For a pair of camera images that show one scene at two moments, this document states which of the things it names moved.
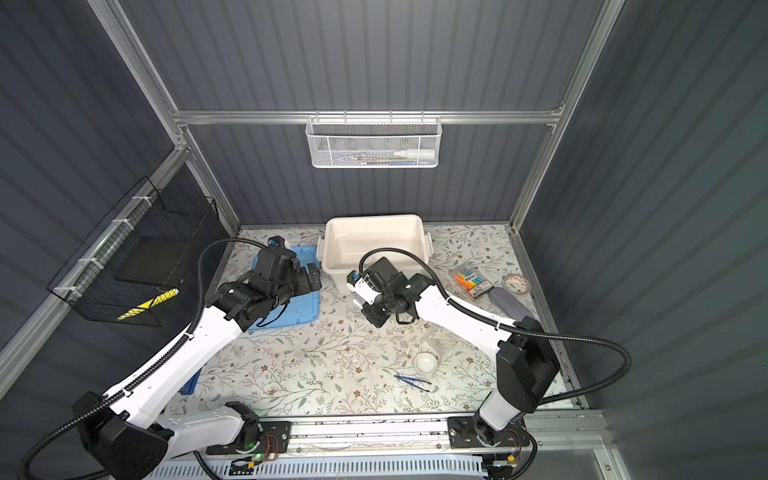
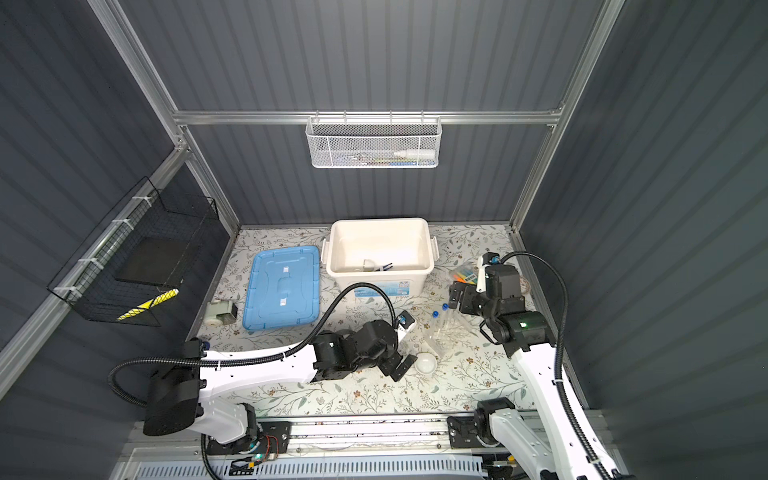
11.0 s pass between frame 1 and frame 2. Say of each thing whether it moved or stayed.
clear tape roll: stayed
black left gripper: moved
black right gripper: moved
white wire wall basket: stayed
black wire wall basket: stayed
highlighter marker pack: stayed
